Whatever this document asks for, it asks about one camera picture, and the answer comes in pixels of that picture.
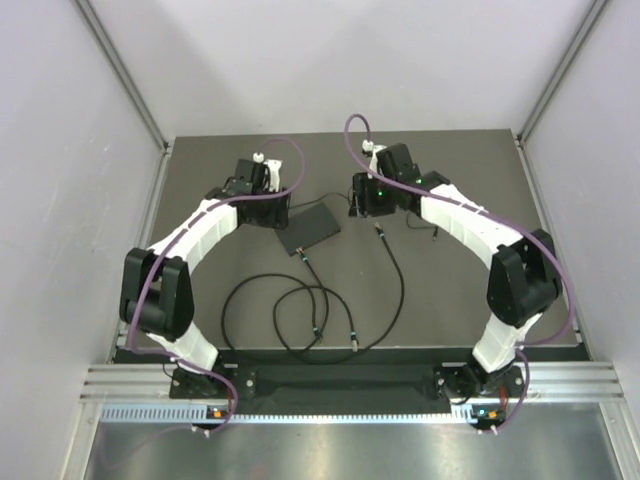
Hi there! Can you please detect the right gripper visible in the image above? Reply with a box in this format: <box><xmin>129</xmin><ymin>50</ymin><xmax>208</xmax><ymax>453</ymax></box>
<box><xmin>350</xmin><ymin>172</ymin><xmax>399</xmax><ymax>219</ymax></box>

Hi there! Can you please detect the black ethernet cable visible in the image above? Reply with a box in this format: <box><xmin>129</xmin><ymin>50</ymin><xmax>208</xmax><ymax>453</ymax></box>
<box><xmin>220</xmin><ymin>245</ymin><xmax>329</xmax><ymax>357</ymax></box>
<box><xmin>273</xmin><ymin>222</ymin><xmax>406</xmax><ymax>365</ymax></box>

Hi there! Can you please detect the dark grey network switch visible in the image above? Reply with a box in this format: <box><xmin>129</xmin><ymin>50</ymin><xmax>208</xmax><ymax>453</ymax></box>
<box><xmin>276</xmin><ymin>203</ymin><xmax>341</xmax><ymax>256</ymax></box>

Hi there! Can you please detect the thin black power cable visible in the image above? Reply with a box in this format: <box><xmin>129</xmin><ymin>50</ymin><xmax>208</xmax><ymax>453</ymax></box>
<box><xmin>287</xmin><ymin>192</ymin><xmax>441</xmax><ymax>242</ymax></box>

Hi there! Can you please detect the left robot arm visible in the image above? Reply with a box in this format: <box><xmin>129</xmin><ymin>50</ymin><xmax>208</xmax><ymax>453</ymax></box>
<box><xmin>119</xmin><ymin>153</ymin><xmax>291</xmax><ymax>397</ymax></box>

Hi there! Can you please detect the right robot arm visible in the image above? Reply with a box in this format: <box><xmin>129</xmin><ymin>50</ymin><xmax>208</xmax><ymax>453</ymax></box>
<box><xmin>352</xmin><ymin>140</ymin><xmax>562</xmax><ymax>396</ymax></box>

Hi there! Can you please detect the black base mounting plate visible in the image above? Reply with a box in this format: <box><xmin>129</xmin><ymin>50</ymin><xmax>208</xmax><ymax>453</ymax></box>
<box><xmin>169</xmin><ymin>363</ymin><xmax>529</xmax><ymax>416</ymax></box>

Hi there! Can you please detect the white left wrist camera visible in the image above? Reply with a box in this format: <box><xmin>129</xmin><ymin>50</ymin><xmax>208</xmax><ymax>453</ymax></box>
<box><xmin>253</xmin><ymin>152</ymin><xmax>283</xmax><ymax>193</ymax></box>

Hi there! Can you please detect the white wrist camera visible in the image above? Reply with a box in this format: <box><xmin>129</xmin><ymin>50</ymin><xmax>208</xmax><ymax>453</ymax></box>
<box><xmin>362</xmin><ymin>140</ymin><xmax>387</xmax><ymax>173</ymax></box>
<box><xmin>253</xmin><ymin>152</ymin><xmax>283</xmax><ymax>193</ymax></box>

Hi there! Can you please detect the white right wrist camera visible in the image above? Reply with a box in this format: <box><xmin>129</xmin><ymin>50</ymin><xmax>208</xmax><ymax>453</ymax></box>
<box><xmin>362</xmin><ymin>140</ymin><xmax>387</xmax><ymax>173</ymax></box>

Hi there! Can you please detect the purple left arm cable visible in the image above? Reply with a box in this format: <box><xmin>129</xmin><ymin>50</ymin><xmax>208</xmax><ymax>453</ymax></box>
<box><xmin>97</xmin><ymin>138</ymin><xmax>306</xmax><ymax>471</ymax></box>

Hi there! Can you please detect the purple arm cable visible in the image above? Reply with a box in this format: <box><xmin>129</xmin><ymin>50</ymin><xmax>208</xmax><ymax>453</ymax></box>
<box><xmin>97</xmin><ymin>138</ymin><xmax>306</xmax><ymax>471</ymax></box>
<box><xmin>343</xmin><ymin>113</ymin><xmax>574</xmax><ymax>434</ymax></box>

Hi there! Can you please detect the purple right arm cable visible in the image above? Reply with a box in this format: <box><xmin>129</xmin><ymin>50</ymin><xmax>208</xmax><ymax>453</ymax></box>
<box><xmin>343</xmin><ymin>113</ymin><xmax>574</xmax><ymax>434</ymax></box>

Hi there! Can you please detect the slotted grey cable duct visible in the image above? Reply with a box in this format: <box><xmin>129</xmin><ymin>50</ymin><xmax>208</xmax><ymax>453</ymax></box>
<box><xmin>100</xmin><ymin>403</ymin><xmax>504</xmax><ymax>425</ymax></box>

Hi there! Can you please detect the aluminium front frame rail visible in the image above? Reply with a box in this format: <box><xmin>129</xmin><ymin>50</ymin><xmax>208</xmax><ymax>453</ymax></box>
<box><xmin>80</xmin><ymin>362</ymin><xmax>624</xmax><ymax>411</ymax></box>

